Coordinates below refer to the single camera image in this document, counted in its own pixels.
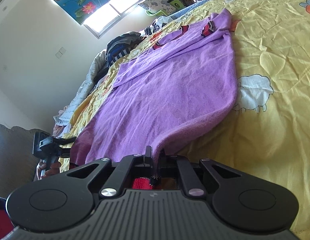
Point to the person's left hand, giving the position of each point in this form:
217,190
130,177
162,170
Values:
48,171

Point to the blue knit blanket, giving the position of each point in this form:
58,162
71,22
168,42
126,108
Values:
187,8

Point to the green plastic chair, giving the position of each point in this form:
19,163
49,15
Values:
167,10

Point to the pile of dark striped clothes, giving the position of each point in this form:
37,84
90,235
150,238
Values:
120,48

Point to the dark wooden headboard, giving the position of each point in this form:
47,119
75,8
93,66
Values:
15,152

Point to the floral pillow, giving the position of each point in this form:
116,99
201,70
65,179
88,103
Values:
155,3

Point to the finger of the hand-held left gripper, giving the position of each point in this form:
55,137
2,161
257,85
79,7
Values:
66,140
63,152

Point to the red cloth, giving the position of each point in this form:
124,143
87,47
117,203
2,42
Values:
2,220

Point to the white wall switch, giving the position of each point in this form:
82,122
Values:
60,52

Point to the purple knit sweater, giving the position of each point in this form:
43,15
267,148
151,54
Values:
170,92

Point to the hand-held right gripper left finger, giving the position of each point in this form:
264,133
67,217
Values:
147,156

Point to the crumpled white cloth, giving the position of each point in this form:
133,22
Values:
160,23

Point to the white quilt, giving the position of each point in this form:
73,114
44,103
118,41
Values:
80,92

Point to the window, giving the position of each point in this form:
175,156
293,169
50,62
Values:
115,10

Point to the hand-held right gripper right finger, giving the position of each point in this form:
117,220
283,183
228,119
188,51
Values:
167,160

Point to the yellow cartoon print bedsheet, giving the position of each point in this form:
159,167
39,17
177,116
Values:
269,105

